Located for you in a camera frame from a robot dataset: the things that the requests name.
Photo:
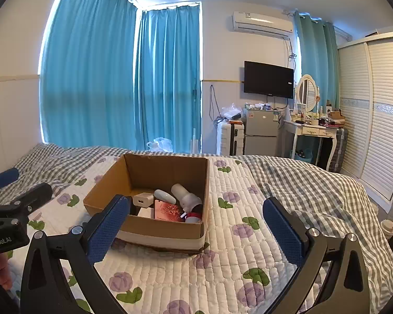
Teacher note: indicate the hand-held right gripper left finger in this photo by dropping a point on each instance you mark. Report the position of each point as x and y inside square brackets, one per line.
[108, 232]

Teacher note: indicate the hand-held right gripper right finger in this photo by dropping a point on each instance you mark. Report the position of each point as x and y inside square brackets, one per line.
[281, 232]

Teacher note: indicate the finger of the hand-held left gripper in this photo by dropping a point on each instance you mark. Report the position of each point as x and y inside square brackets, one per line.
[6, 175]
[36, 193]

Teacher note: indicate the white square charger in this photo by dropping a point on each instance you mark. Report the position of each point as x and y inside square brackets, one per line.
[144, 213]

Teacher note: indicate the small white plug adapter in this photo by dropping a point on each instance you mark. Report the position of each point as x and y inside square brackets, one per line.
[142, 199]

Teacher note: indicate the cardboard box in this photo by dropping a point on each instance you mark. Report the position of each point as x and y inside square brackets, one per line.
[163, 232]

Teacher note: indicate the pink rose-patterned box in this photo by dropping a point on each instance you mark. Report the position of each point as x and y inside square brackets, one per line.
[167, 211]

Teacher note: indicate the white oval case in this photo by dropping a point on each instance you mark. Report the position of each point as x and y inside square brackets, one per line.
[163, 194]

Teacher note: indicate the white handheld device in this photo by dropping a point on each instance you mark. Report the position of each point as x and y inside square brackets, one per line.
[183, 194]

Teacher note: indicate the small red white jar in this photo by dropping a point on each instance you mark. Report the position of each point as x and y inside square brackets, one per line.
[193, 217]

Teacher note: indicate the person's left hand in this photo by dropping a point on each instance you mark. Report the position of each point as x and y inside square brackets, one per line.
[1, 271]

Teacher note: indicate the white floral quilt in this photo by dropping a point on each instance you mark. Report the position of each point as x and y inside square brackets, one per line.
[216, 268]

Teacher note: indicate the teal basket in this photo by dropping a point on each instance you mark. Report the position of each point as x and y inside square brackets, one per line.
[302, 155]

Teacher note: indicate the white plastic bag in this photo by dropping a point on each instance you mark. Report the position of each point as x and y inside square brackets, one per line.
[160, 144]

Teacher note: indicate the silver small fridge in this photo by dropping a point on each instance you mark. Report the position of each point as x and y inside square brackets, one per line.
[260, 130]

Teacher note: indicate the white dressing table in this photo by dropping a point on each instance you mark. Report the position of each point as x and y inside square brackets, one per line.
[309, 131]

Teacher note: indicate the white cup with red straw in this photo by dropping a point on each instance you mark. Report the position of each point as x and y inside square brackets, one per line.
[389, 229]

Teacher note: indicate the white suitcase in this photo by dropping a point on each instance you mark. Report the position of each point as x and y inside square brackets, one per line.
[226, 139]

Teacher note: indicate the dressing table clutter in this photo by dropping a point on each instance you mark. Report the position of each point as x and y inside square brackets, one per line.
[317, 117]

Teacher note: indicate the row of items atop fridge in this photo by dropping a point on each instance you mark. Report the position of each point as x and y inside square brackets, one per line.
[262, 106]

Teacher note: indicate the clear plastic bag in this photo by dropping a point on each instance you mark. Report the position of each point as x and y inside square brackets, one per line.
[231, 111]

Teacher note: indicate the wide blue curtain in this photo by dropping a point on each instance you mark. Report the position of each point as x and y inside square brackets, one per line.
[88, 72]

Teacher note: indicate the white oval mirror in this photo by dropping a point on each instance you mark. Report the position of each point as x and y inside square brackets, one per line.
[306, 91]

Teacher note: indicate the white louvred wardrobe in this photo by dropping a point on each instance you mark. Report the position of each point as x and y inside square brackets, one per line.
[376, 121]

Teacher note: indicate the narrow blue curtain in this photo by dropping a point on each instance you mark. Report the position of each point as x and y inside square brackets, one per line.
[168, 78]

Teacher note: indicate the teal curtain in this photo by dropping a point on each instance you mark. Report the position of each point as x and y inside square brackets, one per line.
[317, 59]

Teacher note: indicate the white air conditioner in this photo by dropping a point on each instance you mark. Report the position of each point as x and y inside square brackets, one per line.
[262, 24]

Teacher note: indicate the black wall television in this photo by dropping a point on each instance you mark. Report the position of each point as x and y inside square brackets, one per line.
[268, 80]

